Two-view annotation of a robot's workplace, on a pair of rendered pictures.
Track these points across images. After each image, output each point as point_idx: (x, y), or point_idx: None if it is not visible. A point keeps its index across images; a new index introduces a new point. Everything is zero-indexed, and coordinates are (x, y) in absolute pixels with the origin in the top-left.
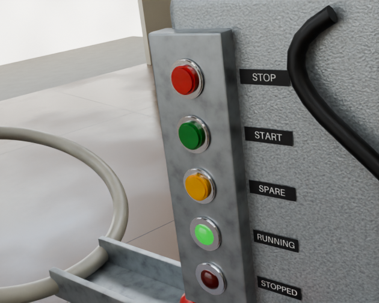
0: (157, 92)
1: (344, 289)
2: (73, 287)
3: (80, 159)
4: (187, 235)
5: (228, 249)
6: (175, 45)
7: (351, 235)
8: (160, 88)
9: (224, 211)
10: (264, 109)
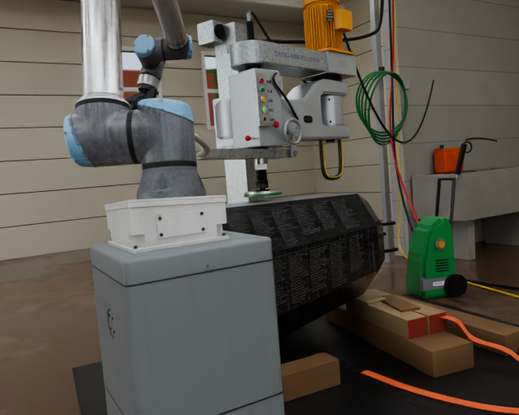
0: (256, 82)
1: (278, 116)
2: (211, 151)
3: None
4: (260, 110)
5: (267, 111)
6: (259, 74)
7: (278, 106)
8: (257, 81)
9: (266, 104)
10: (268, 86)
